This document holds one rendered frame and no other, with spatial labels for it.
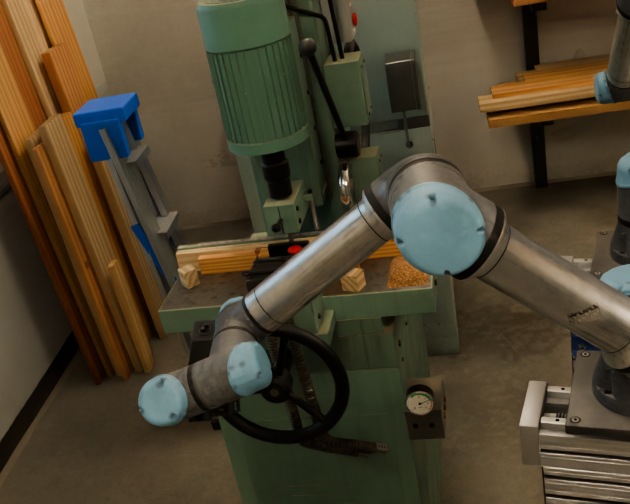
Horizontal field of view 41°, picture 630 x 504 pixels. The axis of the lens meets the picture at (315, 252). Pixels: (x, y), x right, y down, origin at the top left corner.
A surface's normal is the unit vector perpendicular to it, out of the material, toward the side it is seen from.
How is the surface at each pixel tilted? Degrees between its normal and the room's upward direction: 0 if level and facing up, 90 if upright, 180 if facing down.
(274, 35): 90
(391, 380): 90
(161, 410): 60
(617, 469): 90
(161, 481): 0
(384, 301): 90
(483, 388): 0
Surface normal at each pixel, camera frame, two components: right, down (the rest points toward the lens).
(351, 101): -0.15, 0.46
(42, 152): 0.97, -0.16
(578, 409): -0.18, -0.88
